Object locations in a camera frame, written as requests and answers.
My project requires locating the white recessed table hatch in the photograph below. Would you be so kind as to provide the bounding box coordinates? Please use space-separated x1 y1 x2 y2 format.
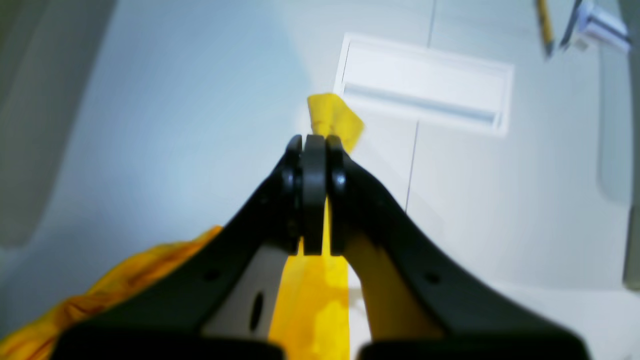
333 33 515 137

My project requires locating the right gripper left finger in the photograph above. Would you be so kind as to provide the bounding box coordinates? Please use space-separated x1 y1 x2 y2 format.
51 135 327 360

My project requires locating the yellow pencil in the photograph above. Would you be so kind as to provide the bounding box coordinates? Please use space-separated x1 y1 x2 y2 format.
534 0 555 59

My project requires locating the orange yellow t-shirt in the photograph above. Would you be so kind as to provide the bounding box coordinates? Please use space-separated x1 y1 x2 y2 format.
1 93 365 360

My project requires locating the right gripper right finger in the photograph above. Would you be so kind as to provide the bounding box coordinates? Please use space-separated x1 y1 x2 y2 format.
326 136 589 360

